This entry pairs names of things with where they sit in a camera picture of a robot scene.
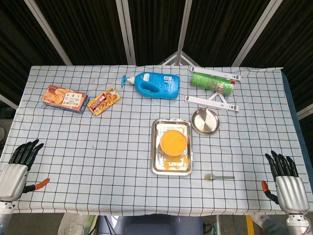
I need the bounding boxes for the orange and blue biscuit box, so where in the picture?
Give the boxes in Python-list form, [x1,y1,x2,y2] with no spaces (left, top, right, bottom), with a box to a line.
[41,84,90,115]

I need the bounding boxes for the checkered tablecloth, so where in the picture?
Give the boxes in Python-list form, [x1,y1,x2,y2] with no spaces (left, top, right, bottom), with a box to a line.
[0,65,313,217]

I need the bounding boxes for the small metal spoon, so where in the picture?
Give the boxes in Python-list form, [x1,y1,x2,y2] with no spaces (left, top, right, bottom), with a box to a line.
[204,173,235,182]

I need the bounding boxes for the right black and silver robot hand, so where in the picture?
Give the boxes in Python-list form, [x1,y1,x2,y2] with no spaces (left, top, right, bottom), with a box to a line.
[261,150,310,213]

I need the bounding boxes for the white folding laptop stand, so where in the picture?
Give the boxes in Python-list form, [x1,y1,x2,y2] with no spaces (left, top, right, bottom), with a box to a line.
[183,66,243,113]

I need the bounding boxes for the yellow and red curry box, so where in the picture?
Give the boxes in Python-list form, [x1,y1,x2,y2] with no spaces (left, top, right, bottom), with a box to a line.
[87,87,122,117]

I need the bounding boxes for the round steel plate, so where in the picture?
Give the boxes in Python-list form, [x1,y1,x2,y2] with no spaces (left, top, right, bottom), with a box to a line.
[191,108,221,137]

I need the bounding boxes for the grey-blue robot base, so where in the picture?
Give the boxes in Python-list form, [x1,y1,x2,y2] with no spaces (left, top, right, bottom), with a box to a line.
[97,214,205,235]

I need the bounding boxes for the clear plastic bag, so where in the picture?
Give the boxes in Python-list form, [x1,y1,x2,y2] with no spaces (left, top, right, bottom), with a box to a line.
[58,213,97,235]

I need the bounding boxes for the dark folding screen white frames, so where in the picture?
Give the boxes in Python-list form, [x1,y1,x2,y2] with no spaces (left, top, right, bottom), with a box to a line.
[0,0,313,120]

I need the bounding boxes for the green cylindrical can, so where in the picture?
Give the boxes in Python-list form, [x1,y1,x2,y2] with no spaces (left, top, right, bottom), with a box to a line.
[190,72,236,95]

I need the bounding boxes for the white bowl of orange powder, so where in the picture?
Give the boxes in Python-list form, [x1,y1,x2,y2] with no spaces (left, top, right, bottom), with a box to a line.
[160,129,188,157]

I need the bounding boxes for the rectangular steel tray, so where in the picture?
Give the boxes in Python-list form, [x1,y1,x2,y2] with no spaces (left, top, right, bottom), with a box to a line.
[150,118,194,176]

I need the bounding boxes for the blue pump detergent bottle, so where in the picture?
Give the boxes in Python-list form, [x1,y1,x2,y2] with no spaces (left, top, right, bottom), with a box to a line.
[122,72,181,100]

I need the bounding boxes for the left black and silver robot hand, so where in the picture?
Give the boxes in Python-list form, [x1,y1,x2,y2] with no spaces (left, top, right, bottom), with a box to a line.
[0,139,51,202]

